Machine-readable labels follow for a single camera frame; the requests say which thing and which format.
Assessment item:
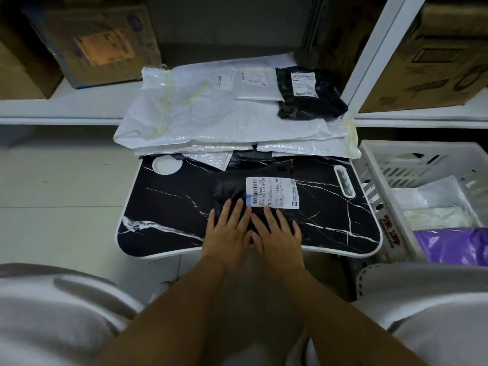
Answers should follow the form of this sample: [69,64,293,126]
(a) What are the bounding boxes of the person's left hand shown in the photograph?
[202,198,254,275]

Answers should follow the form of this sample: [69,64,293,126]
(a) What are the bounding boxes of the person's right hand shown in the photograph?
[251,206,306,283]

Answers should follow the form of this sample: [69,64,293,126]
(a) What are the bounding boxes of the pile of white mailers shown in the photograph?
[113,53,362,172]

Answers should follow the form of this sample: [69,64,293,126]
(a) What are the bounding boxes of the large white bubble mailer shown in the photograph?
[113,53,332,145]

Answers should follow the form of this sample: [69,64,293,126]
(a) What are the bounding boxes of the translucent white bubble mailer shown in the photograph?
[392,175,473,212]

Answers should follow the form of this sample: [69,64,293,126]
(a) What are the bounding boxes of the cream mailer with handwritten label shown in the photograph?
[403,206,483,230]

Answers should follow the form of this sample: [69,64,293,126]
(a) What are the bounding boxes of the white plastic basket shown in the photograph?
[358,140,488,263]

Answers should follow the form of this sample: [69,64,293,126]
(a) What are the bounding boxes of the purple mailer bag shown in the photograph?
[413,227,488,266]

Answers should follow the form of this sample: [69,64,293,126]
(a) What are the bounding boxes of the white metal shelf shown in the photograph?
[0,0,488,129]

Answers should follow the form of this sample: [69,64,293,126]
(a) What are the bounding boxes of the person's left forearm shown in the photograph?
[93,259,229,366]

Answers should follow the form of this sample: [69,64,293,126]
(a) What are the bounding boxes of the person's right forearm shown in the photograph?
[272,270,426,366]

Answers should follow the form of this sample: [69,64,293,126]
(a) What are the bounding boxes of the person's left white shoe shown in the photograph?
[150,280,178,303]

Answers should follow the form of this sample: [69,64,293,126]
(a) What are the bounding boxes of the person's white shorts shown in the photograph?
[0,262,488,366]

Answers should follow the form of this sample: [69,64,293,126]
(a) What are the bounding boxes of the black marble lap table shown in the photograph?
[115,154,383,260]

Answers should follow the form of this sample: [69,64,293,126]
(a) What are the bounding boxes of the cardboard box with orange label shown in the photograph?
[22,0,163,89]

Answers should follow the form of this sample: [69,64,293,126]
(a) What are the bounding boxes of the cardboard box with black print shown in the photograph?
[316,0,488,114]

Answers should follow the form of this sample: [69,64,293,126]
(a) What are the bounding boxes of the plain brown cardboard box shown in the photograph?
[0,30,64,100]

